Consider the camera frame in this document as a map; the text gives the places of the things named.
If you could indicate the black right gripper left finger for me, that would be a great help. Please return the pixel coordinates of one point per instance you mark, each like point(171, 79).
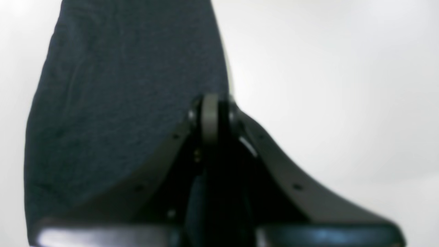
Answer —
point(149, 207)

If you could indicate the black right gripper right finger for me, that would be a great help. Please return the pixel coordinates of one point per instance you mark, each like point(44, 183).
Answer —
point(283, 206)

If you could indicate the black long-sleeve T-shirt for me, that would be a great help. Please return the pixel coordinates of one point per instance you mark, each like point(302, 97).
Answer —
point(118, 77)

